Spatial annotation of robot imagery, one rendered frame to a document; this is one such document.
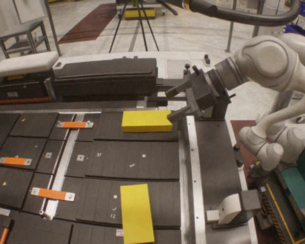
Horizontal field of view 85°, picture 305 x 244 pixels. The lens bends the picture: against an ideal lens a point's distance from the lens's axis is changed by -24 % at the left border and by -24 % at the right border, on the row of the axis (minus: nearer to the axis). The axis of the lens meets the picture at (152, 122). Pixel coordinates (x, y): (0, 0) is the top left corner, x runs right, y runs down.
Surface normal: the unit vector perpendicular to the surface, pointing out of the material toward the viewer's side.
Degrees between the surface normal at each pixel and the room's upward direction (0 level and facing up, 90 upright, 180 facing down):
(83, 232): 0
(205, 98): 90
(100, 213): 0
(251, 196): 0
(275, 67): 59
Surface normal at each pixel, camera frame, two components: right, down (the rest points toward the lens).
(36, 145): -0.03, -0.70
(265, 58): -0.46, 0.21
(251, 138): -0.76, 0.00
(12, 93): -0.04, 0.71
